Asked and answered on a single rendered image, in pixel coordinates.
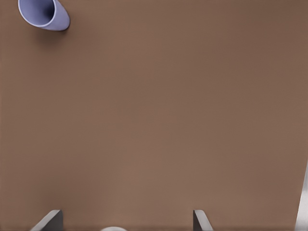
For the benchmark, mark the white round object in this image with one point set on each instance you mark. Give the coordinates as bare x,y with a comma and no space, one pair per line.
113,228

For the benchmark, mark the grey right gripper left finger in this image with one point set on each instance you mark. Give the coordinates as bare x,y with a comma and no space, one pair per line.
51,222

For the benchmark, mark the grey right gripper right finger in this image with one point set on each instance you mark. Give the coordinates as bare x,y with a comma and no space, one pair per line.
201,221

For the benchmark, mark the blue cup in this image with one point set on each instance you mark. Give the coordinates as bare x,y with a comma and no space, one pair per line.
45,13

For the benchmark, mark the silver frame post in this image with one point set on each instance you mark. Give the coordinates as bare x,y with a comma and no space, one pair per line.
302,207

